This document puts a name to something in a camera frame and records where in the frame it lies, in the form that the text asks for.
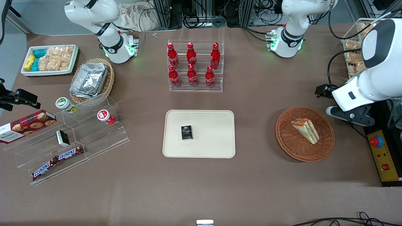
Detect triangle sandwich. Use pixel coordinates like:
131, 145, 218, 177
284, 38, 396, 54
291, 118, 320, 145

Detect white rectangular snack tray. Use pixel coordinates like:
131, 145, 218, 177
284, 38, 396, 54
21, 45, 79, 77

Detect round brown wicker basket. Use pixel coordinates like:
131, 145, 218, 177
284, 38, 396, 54
275, 106, 335, 163

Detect oval light wicker basket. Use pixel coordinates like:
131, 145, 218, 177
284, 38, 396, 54
69, 58, 115, 105

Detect beige plastic tray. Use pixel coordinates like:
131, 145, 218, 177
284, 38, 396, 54
162, 110, 236, 159

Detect clear bag of pastries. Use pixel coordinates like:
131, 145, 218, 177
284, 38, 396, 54
344, 40, 362, 52
348, 62, 367, 76
344, 51, 364, 63
359, 22, 376, 35

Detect red tartan cookie box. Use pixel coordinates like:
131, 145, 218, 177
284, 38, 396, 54
0, 110, 57, 144

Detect yellow snack packet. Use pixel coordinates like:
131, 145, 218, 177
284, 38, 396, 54
24, 54, 37, 72

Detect green lid cup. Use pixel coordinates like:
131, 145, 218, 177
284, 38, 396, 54
55, 97, 78, 114

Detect clear rice cracker bag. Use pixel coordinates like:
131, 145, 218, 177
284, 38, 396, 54
46, 46, 74, 60
38, 56, 71, 72

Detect clear plastic container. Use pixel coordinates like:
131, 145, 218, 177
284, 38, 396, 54
389, 97, 402, 130

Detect small black white box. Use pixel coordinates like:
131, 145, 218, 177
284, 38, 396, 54
55, 130, 71, 148

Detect clear acrylic stepped shelf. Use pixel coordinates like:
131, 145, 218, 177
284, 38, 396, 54
61, 93, 130, 159
3, 123, 90, 186

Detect black appliance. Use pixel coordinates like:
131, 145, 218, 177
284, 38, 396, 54
363, 98, 402, 187

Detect silver foil container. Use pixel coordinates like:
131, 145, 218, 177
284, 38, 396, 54
69, 62, 110, 99

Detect snickers chocolate bar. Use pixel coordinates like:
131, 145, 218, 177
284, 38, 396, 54
57, 146, 85, 161
31, 157, 59, 181

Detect yellow emergency stop box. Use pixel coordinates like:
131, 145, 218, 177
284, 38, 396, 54
367, 129, 400, 183

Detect red lid cup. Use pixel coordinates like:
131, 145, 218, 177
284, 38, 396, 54
97, 109, 116, 126

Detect black chair part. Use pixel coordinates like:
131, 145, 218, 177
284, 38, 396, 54
0, 0, 22, 45

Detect red cola bottle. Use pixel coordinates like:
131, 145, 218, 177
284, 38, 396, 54
187, 64, 198, 88
167, 43, 180, 70
210, 42, 221, 70
205, 66, 216, 89
168, 65, 181, 89
187, 42, 198, 70

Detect clear acrylic bottle rack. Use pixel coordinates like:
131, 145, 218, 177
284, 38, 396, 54
167, 40, 225, 92

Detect white cloth bag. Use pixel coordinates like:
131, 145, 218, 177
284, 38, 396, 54
117, 3, 164, 32

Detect small black card box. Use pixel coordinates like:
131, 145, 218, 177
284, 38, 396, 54
181, 125, 193, 141

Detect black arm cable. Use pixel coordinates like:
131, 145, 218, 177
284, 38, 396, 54
327, 48, 363, 92

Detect white wire rack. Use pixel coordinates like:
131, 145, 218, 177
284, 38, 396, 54
342, 18, 387, 79

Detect black base cables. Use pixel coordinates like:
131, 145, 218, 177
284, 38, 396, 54
241, 26, 273, 43

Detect aluminium frame post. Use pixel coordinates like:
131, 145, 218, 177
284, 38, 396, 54
153, 0, 183, 30
239, 0, 255, 27

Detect black floor cables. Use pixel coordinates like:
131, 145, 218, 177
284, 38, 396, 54
291, 212, 402, 226

